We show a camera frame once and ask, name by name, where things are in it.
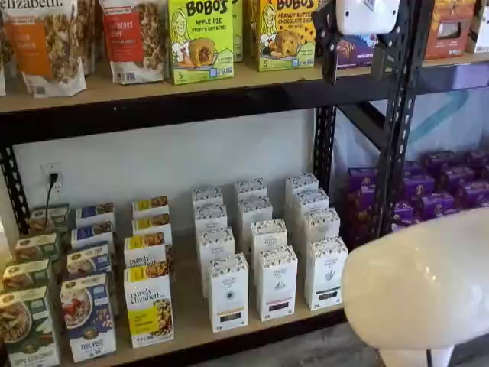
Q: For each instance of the granola bag with orange label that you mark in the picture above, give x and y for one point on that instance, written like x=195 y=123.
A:
x=42 y=46

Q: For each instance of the granola bag with red label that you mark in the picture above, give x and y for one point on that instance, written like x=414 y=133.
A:
x=130 y=42

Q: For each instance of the white snack box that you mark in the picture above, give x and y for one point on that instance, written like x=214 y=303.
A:
x=481 y=34

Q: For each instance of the green Bobo's apple pie box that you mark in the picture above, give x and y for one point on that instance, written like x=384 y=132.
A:
x=237 y=34
x=200 y=42

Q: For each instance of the blue oatmeal box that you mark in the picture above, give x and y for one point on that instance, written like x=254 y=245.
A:
x=88 y=260
x=91 y=232
x=94 y=214
x=88 y=321

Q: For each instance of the white box with yellow strip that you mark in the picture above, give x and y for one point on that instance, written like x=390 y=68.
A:
x=228 y=294
x=214 y=244
x=207 y=195
x=210 y=218

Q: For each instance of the black metal shelf frame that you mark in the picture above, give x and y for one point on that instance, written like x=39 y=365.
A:
x=153 y=122

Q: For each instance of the white yellow Purely Elizabeth box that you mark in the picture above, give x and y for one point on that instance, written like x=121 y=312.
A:
x=151 y=225
x=143 y=252
x=149 y=309
x=151 y=206

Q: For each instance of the white wall outlet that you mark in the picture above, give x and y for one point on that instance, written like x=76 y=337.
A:
x=57 y=189

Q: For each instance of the blue snack bar box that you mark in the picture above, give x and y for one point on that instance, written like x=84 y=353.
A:
x=359 y=51

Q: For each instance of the wooden shelf board with boxes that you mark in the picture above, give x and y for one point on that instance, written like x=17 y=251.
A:
x=187 y=306

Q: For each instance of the green oatmeal box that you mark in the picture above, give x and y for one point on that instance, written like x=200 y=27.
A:
x=26 y=329
x=47 y=219
x=36 y=247
x=26 y=273

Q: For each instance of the dark metal shelf frame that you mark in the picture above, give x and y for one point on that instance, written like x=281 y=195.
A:
x=451 y=78

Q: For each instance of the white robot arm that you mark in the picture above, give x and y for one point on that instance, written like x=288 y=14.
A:
x=420 y=286

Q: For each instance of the white box with pink strip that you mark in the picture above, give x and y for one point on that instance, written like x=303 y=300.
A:
x=250 y=187
x=268 y=235
x=255 y=212
x=277 y=286

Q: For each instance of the clear granola bag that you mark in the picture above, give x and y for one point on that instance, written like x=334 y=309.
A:
x=2 y=69
x=87 y=34

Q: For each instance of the purple snack box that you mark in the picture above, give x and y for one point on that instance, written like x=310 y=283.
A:
x=403 y=212
x=363 y=218
x=456 y=177
x=363 y=179
x=439 y=160
x=473 y=193
x=418 y=189
x=435 y=206
x=477 y=157
x=412 y=168

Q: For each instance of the narrow wooden shelf board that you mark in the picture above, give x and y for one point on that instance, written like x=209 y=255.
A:
x=458 y=58

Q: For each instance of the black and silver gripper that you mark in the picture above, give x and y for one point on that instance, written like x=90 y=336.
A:
x=330 y=21

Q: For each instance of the yellow Bobo's peanut butter box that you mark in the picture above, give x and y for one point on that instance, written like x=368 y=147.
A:
x=286 y=38

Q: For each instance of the orange brown snack box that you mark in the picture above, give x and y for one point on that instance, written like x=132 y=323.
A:
x=447 y=30

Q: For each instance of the wooden shelf board with bags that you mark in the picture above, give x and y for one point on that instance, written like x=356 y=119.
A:
x=114 y=95

